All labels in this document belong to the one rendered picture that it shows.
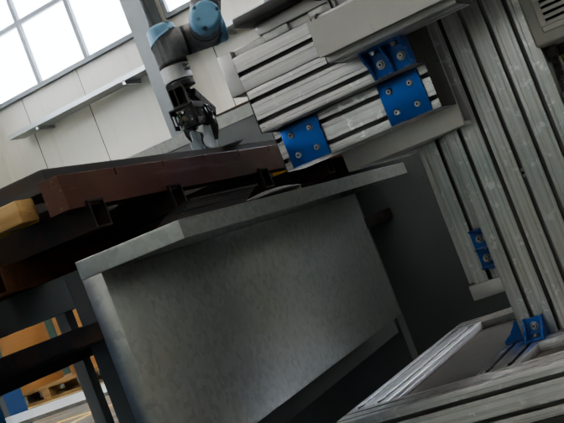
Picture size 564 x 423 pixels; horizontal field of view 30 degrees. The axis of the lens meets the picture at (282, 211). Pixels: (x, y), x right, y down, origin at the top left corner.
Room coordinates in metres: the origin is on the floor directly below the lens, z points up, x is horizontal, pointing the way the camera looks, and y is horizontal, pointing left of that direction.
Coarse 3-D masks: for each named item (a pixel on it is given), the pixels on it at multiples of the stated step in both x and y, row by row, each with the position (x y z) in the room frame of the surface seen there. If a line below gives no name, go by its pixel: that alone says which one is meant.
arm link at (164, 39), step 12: (156, 24) 2.58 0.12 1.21; (168, 24) 2.59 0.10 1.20; (156, 36) 2.58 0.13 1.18; (168, 36) 2.58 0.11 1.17; (180, 36) 2.58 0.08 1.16; (156, 48) 2.59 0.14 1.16; (168, 48) 2.58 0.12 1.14; (180, 48) 2.59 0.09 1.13; (156, 60) 2.60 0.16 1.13; (168, 60) 2.58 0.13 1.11; (180, 60) 2.59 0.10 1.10
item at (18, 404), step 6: (18, 390) 7.12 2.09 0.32; (6, 396) 7.01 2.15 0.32; (12, 396) 7.05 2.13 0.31; (18, 396) 7.10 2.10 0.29; (6, 402) 6.99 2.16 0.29; (12, 402) 7.03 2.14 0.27; (18, 402) 7.08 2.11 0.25; (24, 402) 7.13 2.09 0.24; (12, 408) 7.02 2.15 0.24; (18, 408) 7.07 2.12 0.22; (24, 408) 7.11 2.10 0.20; (12, 414) 7.00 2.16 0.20
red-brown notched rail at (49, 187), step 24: (120, 168) 1.89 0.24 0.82; (144, 168) 1.97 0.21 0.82; (168, 168) 2.05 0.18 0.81; (192, 168) 2.15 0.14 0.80; (216, 168) 2.24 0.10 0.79; (240, 168) 2.36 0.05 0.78; (48, 192) 1.72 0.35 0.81; (72, 192) 1.73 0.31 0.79; (96, 192) 1.80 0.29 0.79; (120, 192) 1.87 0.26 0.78; (144, 192) 1.94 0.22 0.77
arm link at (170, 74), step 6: (168, 66) 2.58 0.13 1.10; (174, 66) 2.58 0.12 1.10; (180, 66) 2.58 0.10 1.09; (186, 66) 2.60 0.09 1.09; (162, 72) 2.60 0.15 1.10; (168, 72) 2.58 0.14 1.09; (174, 72) 2.58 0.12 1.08; (180, 72) 2.58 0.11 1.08; (186, 72) 2.59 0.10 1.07; (162, 78) 2.61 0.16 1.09; (168, 78) 2.59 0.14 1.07; (174, 78) 2.58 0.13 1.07; (180, 78) 2.58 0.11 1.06; (168, 84) 2.59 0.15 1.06
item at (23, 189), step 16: (240, 144) 2.51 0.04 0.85; (256, 144) 2.60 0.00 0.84; (272, 144) 2.69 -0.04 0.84; (128, 160) 2.02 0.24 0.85; (144, 160) 2.07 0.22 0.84; (160, 160) 2.13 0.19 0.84; (32, 176) 1.76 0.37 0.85; (48, 176) 1.76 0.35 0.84; (0, 192) 1.79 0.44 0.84; (16, 192) 1.78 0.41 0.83; (32, 192) 1.77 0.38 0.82; (192, 192) 2.91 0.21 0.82; (112, 208) 2.50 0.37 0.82
